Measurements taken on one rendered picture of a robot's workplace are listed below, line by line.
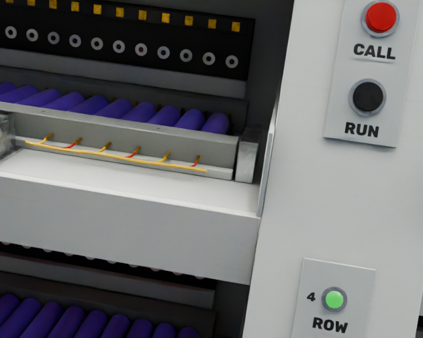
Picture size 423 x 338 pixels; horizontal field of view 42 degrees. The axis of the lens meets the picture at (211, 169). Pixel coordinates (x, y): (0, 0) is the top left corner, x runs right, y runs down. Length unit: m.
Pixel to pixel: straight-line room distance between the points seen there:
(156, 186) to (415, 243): 0.15
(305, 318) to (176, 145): 0.14
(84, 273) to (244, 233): 0.24
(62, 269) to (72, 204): 0.20
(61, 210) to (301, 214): 0.14
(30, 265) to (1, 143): 0.19
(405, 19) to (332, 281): 0.15
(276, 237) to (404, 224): 0.07
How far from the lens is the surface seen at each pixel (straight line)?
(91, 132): 0.38
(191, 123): 0.41
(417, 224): 0.32
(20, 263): 0.55
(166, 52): 0.50
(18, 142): 0.40
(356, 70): 0.31
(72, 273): 0.53
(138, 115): 0.42
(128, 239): 0.33
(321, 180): 0.31
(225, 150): 0.36
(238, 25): 0.48
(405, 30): 0.32
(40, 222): 0.35
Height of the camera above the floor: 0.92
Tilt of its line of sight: 3 degrees down
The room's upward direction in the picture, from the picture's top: 8 degrees clockwise
